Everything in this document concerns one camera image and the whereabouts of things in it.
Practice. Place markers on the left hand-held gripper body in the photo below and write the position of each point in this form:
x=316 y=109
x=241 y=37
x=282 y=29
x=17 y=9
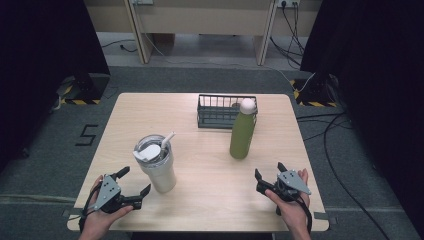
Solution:
x=107 y=191

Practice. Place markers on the white tumbler with straw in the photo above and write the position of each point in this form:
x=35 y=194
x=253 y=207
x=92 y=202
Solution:
x=160 y=173

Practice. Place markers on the white wall socket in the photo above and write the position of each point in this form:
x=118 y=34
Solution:
x=288 y=3

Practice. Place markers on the beige desk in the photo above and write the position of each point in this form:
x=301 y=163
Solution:
x=200 y=16

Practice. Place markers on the green bottle with white cap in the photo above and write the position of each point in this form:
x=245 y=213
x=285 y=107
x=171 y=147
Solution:
x=241 y=136

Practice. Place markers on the person's left hand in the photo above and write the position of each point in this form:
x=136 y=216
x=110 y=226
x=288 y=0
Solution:
x=98 y=221

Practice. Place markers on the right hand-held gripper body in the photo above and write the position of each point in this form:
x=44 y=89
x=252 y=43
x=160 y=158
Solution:
x=293 y=181

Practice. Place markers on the black stand base striped tape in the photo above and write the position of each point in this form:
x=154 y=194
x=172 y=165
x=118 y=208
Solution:
x=86 y=88
x=316 y=93

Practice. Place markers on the grey tape strip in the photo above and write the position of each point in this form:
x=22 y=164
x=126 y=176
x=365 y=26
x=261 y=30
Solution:
x=325 y=216
x=74 y=212

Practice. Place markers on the black curtain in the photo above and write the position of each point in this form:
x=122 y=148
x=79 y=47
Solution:
x=40 y=66
x=376 y=83

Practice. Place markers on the person's right hand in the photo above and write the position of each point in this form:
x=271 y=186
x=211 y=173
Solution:
x=295 y=215

